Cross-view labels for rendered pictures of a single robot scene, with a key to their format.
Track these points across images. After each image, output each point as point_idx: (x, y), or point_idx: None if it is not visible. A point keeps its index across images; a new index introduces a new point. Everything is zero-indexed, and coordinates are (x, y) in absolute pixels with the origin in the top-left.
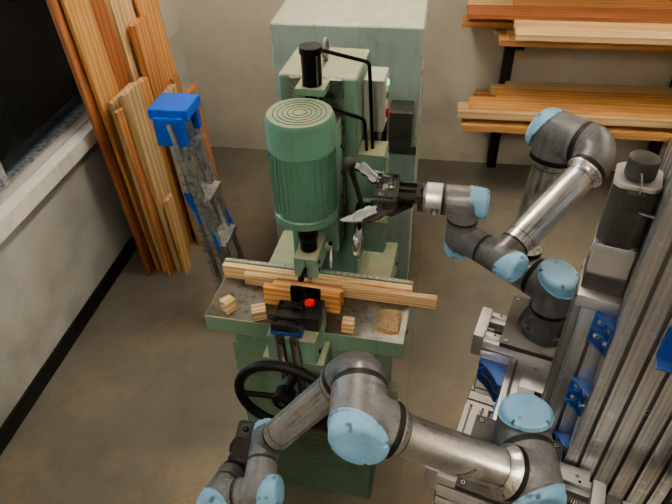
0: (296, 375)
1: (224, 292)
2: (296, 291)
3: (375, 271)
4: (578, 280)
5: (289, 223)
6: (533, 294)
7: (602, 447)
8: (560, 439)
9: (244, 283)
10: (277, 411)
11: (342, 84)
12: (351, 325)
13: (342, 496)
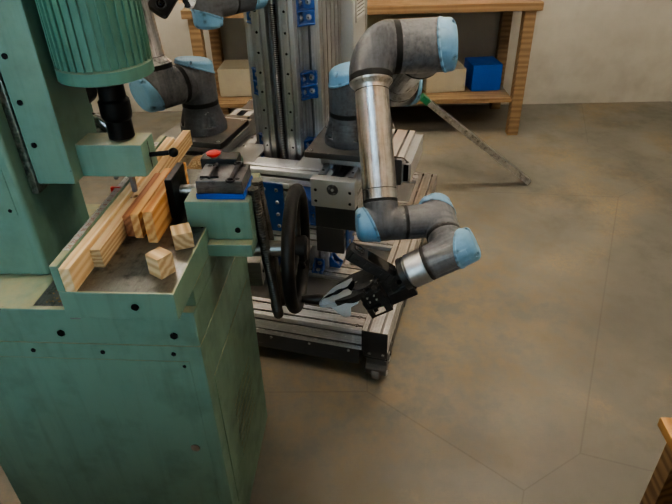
0: (302, 189)
1: (119, 284)
2: (174, 180)
3: None
4: None
5: (143, 65)
6: (200, 87)
7: (328, 112)
8: (312, 139)
9: (102, 268)
10: (229, 386)
11: None
12: None
13: (265, 441)
